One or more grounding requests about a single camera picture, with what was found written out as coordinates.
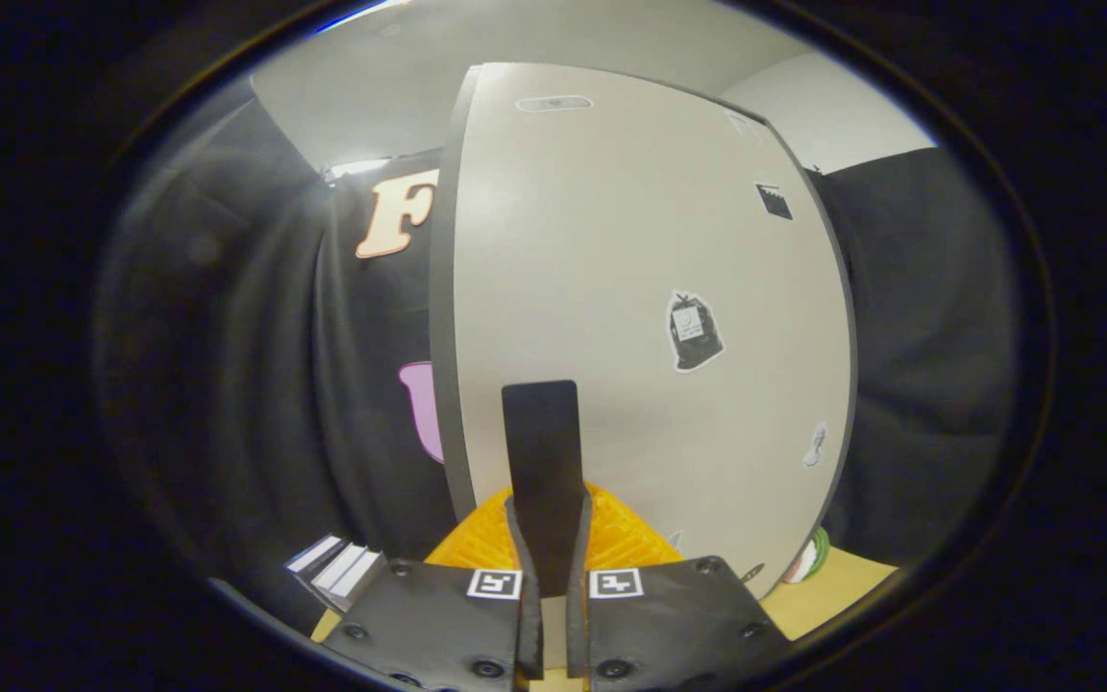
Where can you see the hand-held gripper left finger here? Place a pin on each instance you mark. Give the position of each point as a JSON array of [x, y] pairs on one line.
[[525, 452]]

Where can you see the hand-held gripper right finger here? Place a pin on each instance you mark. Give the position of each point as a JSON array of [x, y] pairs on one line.
[[561, 452]]

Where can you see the grey shoe cabinet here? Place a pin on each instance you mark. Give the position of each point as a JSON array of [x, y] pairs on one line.
[[442, 336]]

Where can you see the grey cover book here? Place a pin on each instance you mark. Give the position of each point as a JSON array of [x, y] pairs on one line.
[[350, 575]]

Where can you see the blue spine book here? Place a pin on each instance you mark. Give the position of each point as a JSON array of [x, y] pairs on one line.
[[315, 555]]

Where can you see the black backdrop cloth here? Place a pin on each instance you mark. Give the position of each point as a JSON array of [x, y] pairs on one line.
[[256, 384]]

